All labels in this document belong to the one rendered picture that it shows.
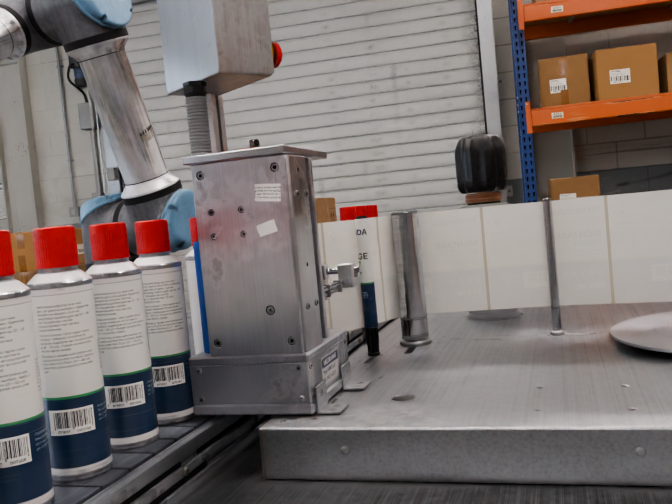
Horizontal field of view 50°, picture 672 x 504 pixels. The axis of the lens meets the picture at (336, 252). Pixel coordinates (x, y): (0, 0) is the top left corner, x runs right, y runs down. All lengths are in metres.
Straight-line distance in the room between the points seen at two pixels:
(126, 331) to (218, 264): 0.11
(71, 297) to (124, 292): 0.07
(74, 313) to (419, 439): 0.31
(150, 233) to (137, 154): 0.67
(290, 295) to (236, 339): 0.07
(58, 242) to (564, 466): 0.45
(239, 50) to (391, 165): 4.53
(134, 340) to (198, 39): 0.55
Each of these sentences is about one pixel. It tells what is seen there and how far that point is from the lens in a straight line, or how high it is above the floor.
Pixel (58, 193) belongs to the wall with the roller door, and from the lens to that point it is 6.79.
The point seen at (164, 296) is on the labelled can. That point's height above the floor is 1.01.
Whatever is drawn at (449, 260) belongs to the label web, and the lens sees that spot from 1.04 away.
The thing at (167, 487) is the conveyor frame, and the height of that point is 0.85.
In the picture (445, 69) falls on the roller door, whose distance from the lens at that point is 5.61.
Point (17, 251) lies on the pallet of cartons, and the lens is 5.00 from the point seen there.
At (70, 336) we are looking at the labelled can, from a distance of 0.62.
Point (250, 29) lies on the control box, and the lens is 1.11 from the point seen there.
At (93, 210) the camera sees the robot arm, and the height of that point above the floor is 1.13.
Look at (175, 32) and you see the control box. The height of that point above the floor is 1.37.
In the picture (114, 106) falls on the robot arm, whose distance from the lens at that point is 1.40.
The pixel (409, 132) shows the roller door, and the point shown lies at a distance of 5.58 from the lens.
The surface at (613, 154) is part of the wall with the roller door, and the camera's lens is 5.70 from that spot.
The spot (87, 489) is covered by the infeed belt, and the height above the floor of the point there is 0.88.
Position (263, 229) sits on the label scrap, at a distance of 0.71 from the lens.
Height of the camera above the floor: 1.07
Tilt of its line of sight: 3 degrees down
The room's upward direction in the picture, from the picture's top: 5 degrees counter-clockwise
